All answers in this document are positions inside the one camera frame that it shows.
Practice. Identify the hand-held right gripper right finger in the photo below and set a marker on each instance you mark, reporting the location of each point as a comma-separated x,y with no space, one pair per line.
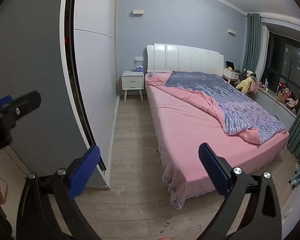
213,170

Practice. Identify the yellow garment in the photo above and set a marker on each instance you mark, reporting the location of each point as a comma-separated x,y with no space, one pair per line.
245,85

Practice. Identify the bags on window sill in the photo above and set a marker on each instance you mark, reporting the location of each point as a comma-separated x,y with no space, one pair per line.
291,97

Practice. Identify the tan bag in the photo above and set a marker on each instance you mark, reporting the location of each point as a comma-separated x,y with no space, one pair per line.
281,96

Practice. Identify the white wall switch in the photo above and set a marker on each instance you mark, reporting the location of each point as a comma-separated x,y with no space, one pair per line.
138,59

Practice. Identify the pile of clothes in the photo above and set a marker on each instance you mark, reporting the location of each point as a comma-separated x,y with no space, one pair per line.
253,80

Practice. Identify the white padded headboard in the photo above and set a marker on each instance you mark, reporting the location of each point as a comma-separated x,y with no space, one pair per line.
185,57

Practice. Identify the pink and blue quilt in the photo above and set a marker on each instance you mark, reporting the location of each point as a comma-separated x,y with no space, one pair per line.
227,100

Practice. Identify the purple item on nightstand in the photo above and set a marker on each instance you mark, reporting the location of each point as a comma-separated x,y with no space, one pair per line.
139,68

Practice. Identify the grey sliding wardrobe door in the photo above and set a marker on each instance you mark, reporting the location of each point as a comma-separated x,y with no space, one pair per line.
35,55

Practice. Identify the white wardrobe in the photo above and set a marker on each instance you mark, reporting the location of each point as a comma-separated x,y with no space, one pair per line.
95,67

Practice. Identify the dark window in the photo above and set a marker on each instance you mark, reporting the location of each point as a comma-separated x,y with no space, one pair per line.
287,60

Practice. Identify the laptop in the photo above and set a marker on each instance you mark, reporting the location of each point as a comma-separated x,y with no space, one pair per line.
230,64

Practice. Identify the white wall lamp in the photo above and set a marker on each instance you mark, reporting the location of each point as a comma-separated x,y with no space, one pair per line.
138,12
231,31

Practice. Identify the white right nightstand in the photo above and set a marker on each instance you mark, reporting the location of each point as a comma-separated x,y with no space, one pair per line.
230,74

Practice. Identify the bed with pink sheet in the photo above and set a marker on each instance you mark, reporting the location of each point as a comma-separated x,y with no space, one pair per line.
185,130

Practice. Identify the white nightstand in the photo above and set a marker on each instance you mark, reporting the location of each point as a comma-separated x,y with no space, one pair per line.
230,74
132,81

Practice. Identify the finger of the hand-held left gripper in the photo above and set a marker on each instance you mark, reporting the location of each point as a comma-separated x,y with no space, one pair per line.
25,103
0,103

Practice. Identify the white sheer curtain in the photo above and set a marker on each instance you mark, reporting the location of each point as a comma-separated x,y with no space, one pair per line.
263,52

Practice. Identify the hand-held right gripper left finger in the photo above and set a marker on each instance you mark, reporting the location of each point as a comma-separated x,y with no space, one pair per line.
86,170

